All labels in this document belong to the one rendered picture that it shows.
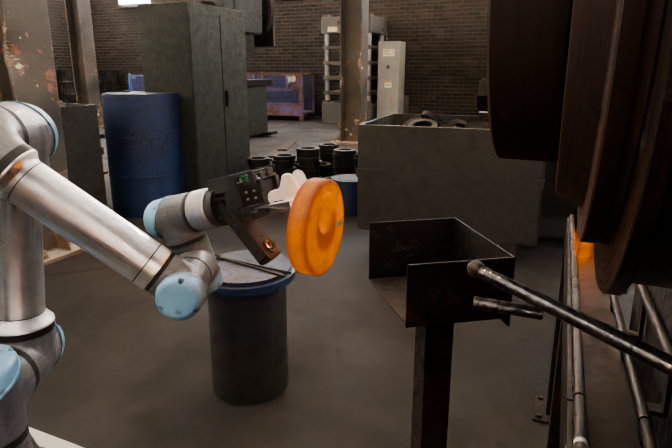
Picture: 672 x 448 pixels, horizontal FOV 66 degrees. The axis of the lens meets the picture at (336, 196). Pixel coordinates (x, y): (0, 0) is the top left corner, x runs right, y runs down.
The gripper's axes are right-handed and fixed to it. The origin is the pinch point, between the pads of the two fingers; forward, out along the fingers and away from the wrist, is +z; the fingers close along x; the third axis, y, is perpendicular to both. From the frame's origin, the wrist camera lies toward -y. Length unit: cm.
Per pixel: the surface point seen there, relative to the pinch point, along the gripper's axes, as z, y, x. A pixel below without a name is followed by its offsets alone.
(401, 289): -0.1, -25.3, 26.7
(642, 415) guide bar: 40, -26, -17
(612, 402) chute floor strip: 37.2, -30.5, -7.6
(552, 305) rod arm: 36, -6, -37
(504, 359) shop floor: 0, -85, 112
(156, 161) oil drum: -231, 24, 207
